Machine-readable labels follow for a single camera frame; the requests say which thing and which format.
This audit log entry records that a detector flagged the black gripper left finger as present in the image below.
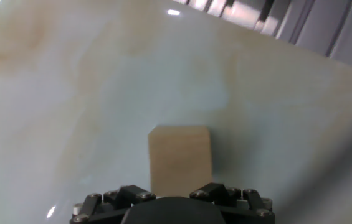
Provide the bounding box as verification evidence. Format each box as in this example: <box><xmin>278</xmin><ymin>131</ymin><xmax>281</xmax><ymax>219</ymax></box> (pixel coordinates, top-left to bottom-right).
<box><xmin>69</xmin><ymin>185</ymin><xmax>156</xmax><ymax>224</ymax></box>

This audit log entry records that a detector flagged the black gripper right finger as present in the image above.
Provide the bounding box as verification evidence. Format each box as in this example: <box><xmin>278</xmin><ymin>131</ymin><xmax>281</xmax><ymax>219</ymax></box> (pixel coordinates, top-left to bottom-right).
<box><xmin>189</xmin><ymin>182</ymin><xmax>276</xmax><ymax>224</ymax></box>

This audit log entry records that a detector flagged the small wooden block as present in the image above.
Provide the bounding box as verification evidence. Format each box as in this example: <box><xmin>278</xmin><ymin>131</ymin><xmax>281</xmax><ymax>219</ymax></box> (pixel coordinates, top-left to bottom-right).
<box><xmin>147</xmin><ymin>125</ymin><xmax>213</xmax><ymax>198</ymax></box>

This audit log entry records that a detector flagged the marble pattern tile slab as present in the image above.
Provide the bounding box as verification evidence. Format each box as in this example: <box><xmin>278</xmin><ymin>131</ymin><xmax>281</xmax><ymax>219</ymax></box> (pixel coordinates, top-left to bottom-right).
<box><xmin>0</xmin><ymin>0</ymin><xmax>352</xmax><ymax>224</ymax></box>

